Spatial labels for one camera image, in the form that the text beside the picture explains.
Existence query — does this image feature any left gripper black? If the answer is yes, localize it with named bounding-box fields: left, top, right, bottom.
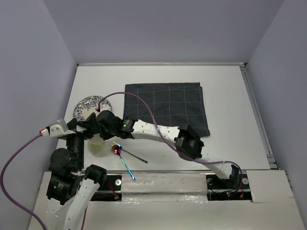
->
left=66, top=111, right=101, bottom=168

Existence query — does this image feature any blue floral plate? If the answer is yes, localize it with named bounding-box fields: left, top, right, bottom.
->
left=73, top=96, right=112, bottom=121

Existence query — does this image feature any pale yellow paper cup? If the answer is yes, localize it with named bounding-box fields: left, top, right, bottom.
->
left=87, top=139, right=105, bottom=155

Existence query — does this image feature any dark checked cloth napkin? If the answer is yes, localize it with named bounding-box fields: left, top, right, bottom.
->
left=125, top=82, right=210, bottom=137

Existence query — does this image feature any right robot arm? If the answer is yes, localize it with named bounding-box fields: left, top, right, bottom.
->
left=96, top=110, right=242, bottom=188

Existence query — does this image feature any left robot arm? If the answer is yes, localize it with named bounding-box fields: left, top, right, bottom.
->
left=40, top=113, right=107, bottom=230

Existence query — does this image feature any iridescent fork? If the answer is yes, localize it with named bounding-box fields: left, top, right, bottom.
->
left=112, top=142, right=148, bottom=164

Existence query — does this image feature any iridescent spoon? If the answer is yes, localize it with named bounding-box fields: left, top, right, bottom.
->
left=112, top=145, right=136, bottom=181

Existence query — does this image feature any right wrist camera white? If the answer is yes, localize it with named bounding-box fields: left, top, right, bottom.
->
left=95, top=103, right=112, bottom=113

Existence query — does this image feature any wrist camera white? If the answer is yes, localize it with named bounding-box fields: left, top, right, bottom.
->
left=39, top=119, right=76, bottom=138
left=95, top=103, right=112, bottom=113

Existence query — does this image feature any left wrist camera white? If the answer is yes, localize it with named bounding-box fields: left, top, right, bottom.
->
left=39, top=119, right=76, bottom=138

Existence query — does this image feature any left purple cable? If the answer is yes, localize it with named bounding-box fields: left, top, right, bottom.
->
left=0, top=133, right=48, bottom=230

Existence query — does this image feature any purple cable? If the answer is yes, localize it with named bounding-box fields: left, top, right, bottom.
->
left=0, top=133, right=48, bottom=230
left=97, top=92, right=243, bottom=192

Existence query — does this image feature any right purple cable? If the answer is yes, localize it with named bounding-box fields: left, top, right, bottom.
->
left=97, top=92, right=243, bottom=192

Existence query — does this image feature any aluminium rail front edge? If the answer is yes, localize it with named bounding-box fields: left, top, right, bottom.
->
left=107, top=170, right=214, bottom=173

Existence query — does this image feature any aluminium rail edge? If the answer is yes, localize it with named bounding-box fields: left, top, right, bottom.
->
left=239, top=63, right=279, bottom=170
left=107, top=170, right=214, bottom=173

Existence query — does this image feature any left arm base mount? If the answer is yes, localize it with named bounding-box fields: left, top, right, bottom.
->
left=91, top=174, right=122, bottom=202

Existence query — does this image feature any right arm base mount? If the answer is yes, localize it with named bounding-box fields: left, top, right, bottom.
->
left=206, top=173, right=252, bottom=201

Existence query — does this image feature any aluminium rail right edge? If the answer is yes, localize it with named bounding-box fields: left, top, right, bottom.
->
left=239, top=63, right=279, bottom=170

